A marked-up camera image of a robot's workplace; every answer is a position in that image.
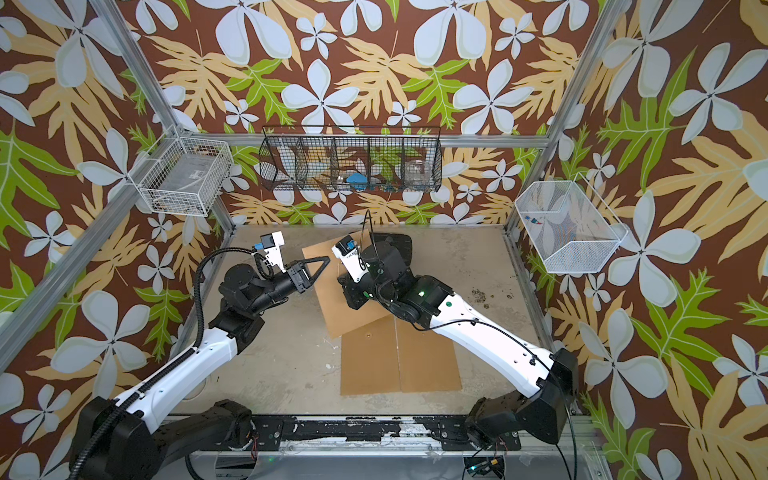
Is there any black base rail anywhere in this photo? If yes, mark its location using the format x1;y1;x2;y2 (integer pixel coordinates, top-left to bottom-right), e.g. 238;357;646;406
200;413;522;452

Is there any white wire basket right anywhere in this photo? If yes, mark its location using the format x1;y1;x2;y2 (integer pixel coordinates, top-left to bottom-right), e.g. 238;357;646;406
515;174;629;276

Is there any blue item in basket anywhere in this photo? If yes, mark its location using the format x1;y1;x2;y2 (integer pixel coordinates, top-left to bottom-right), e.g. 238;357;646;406
346;172;369;192

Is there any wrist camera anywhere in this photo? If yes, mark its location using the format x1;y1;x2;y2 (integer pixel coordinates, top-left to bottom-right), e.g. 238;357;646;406
331;235;368;283
254;231;285;272

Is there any black wire basket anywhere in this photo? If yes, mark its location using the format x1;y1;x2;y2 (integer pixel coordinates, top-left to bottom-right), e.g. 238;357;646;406
256;126;444;192

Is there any brown file bag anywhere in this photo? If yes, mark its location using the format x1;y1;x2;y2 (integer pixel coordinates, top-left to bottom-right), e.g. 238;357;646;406
395;320;462;393
340;316;401;396
302;234;392;338

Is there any white wire basket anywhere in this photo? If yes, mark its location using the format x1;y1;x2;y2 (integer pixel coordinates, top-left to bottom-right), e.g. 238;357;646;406
515;174;629;276
134;136;233;217

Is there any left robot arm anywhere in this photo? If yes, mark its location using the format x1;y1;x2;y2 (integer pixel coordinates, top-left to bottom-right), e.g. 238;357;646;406
69;248;330;479

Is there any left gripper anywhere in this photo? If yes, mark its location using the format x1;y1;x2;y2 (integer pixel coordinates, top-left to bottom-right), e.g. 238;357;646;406
247;255;326;318

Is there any white wire basket left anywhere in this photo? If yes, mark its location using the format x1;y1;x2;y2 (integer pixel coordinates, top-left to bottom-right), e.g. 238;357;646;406
134;136;233;217

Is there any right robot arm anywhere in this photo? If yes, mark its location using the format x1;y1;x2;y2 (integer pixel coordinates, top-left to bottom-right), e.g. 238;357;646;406
332;236;578;447

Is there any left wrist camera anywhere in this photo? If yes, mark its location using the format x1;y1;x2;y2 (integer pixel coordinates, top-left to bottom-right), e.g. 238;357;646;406
254;231;285;272

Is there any black tool case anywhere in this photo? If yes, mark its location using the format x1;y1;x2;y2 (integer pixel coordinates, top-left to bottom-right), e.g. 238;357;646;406
385;233;413;265

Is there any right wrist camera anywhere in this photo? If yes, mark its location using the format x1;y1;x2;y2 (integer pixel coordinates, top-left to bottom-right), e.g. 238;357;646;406
331;235;368;283

